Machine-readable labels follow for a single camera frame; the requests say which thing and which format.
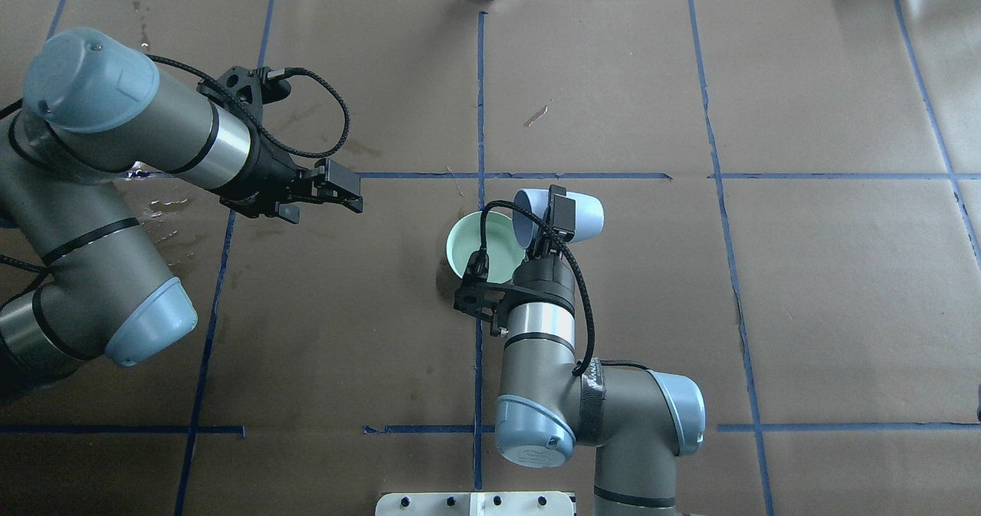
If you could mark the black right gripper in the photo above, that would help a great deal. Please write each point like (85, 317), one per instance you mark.
(549, 277)

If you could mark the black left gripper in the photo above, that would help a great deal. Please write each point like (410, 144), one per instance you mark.
(266, 181)

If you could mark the light blue plastic cup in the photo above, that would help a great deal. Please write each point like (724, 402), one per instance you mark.
(581, 214)

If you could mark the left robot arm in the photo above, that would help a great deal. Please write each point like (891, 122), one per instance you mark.
(91, 107)

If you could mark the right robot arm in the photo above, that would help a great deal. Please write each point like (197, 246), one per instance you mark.
(556, 395)

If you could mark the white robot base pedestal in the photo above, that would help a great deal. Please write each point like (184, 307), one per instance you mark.
(478, 503)

